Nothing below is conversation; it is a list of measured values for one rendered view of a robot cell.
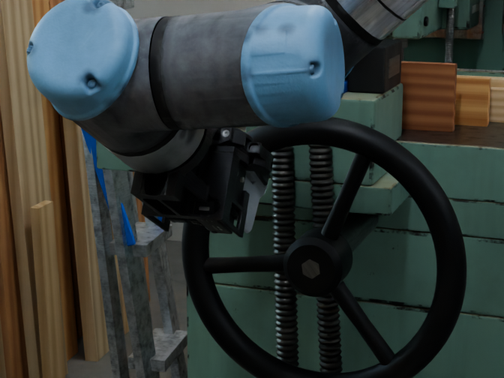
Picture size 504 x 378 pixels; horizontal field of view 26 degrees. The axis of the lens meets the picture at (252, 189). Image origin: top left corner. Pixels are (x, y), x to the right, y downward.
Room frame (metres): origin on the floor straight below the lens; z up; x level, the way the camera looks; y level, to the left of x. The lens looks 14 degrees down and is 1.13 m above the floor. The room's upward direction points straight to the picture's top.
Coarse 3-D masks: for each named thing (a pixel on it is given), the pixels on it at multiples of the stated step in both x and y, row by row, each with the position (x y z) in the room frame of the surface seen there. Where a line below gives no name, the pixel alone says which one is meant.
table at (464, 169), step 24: (96, 144) 1.30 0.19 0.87; (408, 144) 1.17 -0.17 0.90; (432, 144) 1.16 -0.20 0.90; (456, 144) 1.16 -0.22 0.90; (480, 144) 1.16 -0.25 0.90; (120, 168) 1.29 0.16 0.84; (432, 168) 1.16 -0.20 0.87; (456, 168) 1.15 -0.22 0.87; (480, 168) 1.14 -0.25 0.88; (336, 192) 1.10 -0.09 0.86; (360, 192) 1.09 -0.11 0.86; (384, 192) 1.08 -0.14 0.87; (456, 192) 1.15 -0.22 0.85; (480, 192) 1.14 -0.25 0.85
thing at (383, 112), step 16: (352, 96) 1.11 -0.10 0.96; (368, 96) 1.11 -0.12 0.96; (384, 96) 1.13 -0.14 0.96; (400, 96) 1.20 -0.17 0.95; (336, 112) 1.10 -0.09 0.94; (352, 112) 1.10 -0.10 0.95; (368, 112) 1.09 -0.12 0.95; (384, 112) 1.13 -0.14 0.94; (400, 112) 1.20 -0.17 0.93; (384, 128) 1.13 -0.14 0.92; (400, 128) 1.21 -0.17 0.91; (304, 160) 1.11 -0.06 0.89; (336, 160) 1.10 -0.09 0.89; (304, 176) 1.11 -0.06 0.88; (336, 176) 1.10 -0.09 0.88; (368, 176) 1.09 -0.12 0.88
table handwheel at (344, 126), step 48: (288, 144) 1.03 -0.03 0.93; (336, 144) 1.01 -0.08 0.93; (384, 144) 0.99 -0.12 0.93; (432, 192) 0.98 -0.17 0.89; (192, 240) 1.06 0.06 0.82; (336, 240) 1.02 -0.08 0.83; (192, 288) 1.06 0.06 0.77; (336, 288) 1.01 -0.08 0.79; (240, 336) 1.05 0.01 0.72; (432, 336) 0.97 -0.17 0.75
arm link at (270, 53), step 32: (160, 32) 0.70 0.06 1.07; (192, 32) 0.69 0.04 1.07; (224, 32) 0.68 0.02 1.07; (256, 32) 0.67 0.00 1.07; (288, 32) 0.67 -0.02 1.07; (320, 32) 0.67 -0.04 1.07; (160, 64) 0.68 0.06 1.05; (192, 64) 0.68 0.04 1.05; (224, 64) 0.67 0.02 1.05; (256, 64) 0.66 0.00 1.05; (288, 64) 0.66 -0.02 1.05; (320, 64) 0.66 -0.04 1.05; (160, 96) 0.68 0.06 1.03; (192, 96) 0.68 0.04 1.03; (224, 96) 0.67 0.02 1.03; (256, 96) 0.67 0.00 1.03; (288, 96) 0.66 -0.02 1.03; (320, 96) 0.66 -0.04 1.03; (192, 128) 0.70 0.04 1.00
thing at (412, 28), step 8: (432, 0) 1.34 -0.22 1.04; (424, 8) 1.30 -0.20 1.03; (432, 8) 1.35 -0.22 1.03; (440, 8) 1.40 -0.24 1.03; (416, 16) 1.29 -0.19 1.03; (424, 16) 1.30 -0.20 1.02; (432, 16) 1.35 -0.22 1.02; (440, 16) 1.40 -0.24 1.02; (400, 24) 1.29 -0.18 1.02; (408, 24) 1.29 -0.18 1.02; (416, 24) 1.29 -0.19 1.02; (424, 24) 1.30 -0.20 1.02; (432, 24) 1.35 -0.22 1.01; (440, 24) 1.40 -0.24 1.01; (392, 32) 1.30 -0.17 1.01; (400, 32) 1.29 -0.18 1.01; (408, 32) 1.29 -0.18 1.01; (416, 32) 1.29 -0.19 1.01; (424, 32) 1.31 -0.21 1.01; (432, 32) 1.36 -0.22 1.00
